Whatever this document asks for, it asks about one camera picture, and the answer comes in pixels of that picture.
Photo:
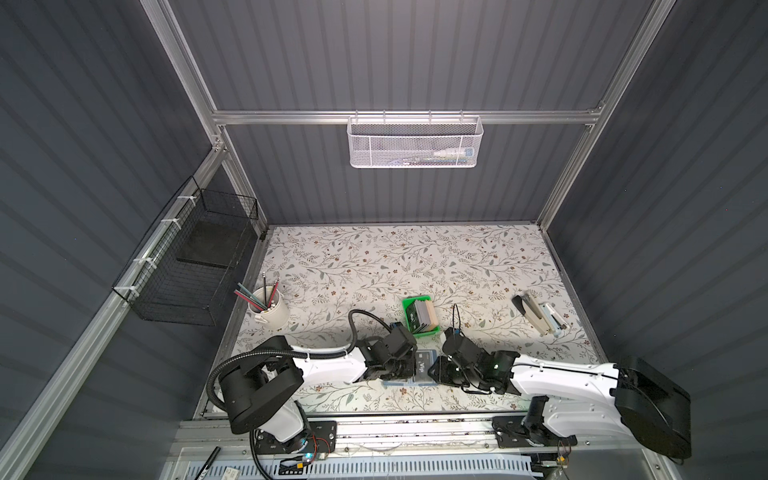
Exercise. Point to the blue leather card holder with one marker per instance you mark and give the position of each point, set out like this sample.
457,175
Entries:
409,381

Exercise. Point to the green plastic card tray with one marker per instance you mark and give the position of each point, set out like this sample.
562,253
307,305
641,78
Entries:
405,303

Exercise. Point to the black wire basket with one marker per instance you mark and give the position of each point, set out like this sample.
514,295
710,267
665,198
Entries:
189,274

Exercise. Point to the white mesh wall basket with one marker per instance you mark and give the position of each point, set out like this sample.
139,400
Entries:
381,142

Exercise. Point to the white tube in basket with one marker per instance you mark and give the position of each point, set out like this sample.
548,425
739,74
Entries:
456,154

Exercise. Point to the beige black stapler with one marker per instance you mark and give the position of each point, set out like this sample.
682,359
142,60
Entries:
533,313

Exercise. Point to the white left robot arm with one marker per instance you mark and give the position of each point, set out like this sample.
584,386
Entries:
256,389

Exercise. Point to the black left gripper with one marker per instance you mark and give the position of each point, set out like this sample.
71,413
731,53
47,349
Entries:
410,368

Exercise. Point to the white pencil cup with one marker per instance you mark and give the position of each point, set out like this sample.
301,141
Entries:
275,317

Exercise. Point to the black pen on base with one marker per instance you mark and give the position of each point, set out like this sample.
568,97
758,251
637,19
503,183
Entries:
208,464

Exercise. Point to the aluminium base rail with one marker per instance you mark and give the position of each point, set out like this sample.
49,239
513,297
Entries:
359,434

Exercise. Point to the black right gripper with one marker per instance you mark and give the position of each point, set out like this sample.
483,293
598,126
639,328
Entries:
437,372

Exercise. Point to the red pencil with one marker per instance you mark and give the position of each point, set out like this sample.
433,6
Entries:
273,294

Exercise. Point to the stack of cards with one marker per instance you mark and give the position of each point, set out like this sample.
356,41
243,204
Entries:
421,316

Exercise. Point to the green pencil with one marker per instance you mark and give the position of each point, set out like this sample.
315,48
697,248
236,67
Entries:
249,297

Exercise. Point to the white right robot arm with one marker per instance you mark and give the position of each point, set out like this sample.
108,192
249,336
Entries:
629,398

